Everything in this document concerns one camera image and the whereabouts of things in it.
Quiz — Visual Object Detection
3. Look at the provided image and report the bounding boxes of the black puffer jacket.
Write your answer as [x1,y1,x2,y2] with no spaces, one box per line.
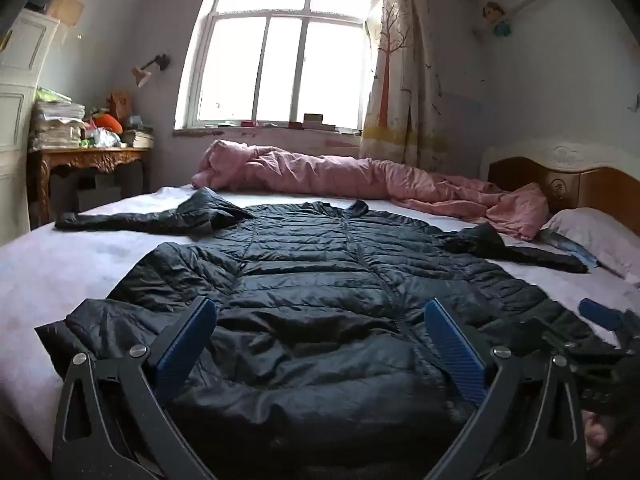
[37,193,604,479]

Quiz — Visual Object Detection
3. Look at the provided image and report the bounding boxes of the wall toy decoration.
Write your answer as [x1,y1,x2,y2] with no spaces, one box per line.
[482,1,512,38]

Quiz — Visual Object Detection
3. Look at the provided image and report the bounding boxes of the white framed window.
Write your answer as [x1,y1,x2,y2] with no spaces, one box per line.
[175,0,376,132]

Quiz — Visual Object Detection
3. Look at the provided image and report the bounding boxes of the white wardrobe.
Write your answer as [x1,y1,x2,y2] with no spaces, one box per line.
[0,10,58,244]

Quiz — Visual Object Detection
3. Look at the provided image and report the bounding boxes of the stack of books on table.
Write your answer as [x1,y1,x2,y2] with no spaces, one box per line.
[120,130,154,150]

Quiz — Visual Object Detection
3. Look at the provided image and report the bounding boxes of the pink pillow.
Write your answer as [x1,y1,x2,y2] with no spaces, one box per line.
[544,208,639,287]

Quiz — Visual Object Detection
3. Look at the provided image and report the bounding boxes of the books on windowsill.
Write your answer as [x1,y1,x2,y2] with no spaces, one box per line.
[240,114,337,132]

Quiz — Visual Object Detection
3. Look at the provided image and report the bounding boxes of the carved wooden side table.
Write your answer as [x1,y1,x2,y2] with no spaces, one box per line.
[26,148,152,229]

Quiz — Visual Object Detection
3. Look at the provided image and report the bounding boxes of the wooden white headboard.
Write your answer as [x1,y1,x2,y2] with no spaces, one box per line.
[480,138,639,233]

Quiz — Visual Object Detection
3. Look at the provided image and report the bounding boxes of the pink duvet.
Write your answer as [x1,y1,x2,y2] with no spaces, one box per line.
[192,140,549,240]

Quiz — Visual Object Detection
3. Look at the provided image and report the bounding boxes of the tree print curtain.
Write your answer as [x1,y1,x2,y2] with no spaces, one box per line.
[360,0,448,171]

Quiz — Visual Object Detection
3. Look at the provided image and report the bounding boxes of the stack of papers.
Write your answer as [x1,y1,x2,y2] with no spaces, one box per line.
[28,87,87,152]

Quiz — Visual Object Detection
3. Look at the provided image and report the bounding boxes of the pink floral bed sheet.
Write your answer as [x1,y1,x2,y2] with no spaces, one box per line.
[0,185,639,460]

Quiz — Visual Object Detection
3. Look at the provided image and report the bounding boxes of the person's right hand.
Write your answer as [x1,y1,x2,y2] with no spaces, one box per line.
[582,411,615,465]

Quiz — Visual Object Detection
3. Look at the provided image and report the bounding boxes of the wall mounted lamp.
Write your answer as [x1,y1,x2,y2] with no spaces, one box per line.
[131,53,171,88]

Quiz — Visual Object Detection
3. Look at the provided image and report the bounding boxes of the blue cloth by pillow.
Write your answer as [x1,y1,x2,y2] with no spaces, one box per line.
[536,229,599,269]

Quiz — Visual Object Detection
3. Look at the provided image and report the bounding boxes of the orange plush toy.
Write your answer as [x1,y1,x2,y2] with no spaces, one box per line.
[92,113,122,134]

